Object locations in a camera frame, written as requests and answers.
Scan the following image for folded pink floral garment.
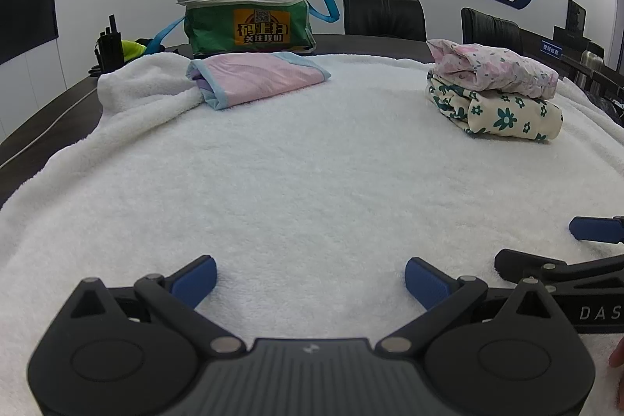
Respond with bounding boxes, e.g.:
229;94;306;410
426;38;560;100

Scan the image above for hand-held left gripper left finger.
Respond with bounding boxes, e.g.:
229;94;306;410
58;255;247;357

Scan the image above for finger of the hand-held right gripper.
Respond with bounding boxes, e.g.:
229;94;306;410
494;249;624;297
569;215;624;245

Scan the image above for pink and blue mesh garment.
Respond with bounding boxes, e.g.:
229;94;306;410
186;51;332;111

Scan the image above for yellow-green object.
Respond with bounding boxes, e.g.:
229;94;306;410
120;40;147;65

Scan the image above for black walkie-talkie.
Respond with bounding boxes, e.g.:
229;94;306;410
95;14;128;73

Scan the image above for folded cream green-flower garment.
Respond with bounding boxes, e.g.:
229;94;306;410
425;72;564;143

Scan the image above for white fluffy towel blanket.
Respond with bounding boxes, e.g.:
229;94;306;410
0;50;624;416

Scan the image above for black desk monitor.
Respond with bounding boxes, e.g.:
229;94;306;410
565;0;588;41

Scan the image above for black office chair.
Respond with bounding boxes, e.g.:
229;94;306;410
342;0;428;42
461;7;525;56

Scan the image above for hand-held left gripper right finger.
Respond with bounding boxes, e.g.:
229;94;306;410
378;257;571;356

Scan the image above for green zip bag blue straps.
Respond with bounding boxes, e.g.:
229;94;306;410
151;0;340;56

